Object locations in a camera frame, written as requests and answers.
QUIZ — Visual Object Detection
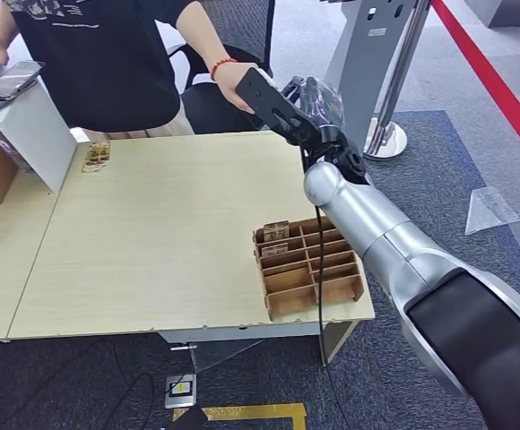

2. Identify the brown wooden card organizer tray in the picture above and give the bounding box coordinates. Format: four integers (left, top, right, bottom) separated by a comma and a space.
252, 216, 366, 322

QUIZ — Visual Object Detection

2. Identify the brown card in tray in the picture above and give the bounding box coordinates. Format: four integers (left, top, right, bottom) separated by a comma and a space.
263, 220, 290, 243
261, 242, 289, 258

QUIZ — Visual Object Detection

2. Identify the silver floor socket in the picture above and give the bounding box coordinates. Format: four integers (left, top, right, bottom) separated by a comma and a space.
165, 374, 197, 409

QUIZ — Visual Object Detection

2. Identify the red barrier belt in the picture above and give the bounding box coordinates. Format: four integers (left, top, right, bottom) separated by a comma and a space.
430, 0, 520, 176

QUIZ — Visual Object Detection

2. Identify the person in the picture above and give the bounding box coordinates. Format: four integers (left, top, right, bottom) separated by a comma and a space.
0, 0, 261, 143

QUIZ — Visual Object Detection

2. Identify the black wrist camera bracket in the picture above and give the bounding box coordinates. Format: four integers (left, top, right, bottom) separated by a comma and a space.
235, 66, 328, 147

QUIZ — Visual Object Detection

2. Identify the clear plastic floor marker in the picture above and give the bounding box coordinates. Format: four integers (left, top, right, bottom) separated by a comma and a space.
465, 185, 520, 237

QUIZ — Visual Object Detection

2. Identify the red bead bracelet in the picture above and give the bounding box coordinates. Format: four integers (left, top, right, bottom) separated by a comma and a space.
209, 57, 238, 82

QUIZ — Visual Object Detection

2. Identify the grey metal table frame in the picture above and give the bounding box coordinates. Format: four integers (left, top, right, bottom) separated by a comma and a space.
159, 320, 360, 366

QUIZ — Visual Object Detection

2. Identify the grey kiosk stand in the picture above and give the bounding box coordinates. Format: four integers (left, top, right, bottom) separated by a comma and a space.
322, 0, 422, 157

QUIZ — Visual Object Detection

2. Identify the black mesh office chair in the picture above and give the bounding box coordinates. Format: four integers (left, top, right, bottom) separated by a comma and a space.
168, 0, 276, 135

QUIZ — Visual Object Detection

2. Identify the chrome stanchion post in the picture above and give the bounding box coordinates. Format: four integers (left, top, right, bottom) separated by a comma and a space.
363, 0, 432, 161

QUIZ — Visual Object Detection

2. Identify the black smartphone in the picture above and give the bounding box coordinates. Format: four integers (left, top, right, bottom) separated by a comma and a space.
0, 59, 45, 101

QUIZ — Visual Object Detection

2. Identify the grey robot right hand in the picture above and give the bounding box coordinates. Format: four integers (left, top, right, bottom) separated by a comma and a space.
283, 75, 346, 129

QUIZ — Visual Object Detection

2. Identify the white desk riser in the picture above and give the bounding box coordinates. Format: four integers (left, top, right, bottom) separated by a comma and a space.
0, 82, 79, 193

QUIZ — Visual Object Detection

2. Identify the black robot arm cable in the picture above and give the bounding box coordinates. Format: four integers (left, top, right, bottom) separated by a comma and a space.
299, 145, 348, 430

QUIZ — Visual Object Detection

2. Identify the person's left hand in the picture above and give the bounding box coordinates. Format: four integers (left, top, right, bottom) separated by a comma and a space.
215, 62, 261, 115

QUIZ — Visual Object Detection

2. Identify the grey platform base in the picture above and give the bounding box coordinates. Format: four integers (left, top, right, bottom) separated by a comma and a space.
464, 0, 520, 29

